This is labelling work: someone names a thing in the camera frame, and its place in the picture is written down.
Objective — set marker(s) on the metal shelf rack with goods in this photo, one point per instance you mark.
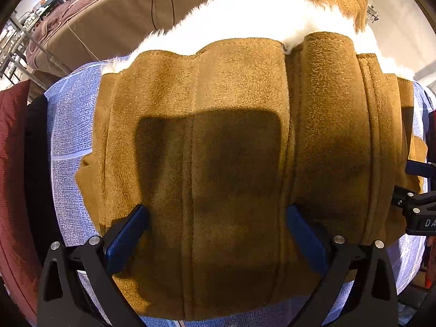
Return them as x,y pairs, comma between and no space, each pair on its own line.
20,41

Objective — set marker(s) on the black cloth band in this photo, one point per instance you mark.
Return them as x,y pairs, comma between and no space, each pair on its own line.
37,177

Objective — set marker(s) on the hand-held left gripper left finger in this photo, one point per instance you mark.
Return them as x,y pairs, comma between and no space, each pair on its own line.
126,240

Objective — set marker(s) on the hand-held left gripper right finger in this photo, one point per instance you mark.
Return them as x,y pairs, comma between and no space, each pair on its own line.
305,240

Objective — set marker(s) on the brown coat with white fleece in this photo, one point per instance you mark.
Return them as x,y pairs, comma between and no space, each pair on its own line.
238,126

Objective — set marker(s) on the red textured cloth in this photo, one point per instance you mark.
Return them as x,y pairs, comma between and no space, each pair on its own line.
13,194

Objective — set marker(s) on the blue woven blanket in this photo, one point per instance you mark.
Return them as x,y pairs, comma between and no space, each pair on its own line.
71,126

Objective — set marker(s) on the brown padded sofa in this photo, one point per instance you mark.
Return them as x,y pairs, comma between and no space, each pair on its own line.
112,10

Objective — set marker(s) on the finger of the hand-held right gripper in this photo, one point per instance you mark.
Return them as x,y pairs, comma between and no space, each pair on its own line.
420,168
403,196

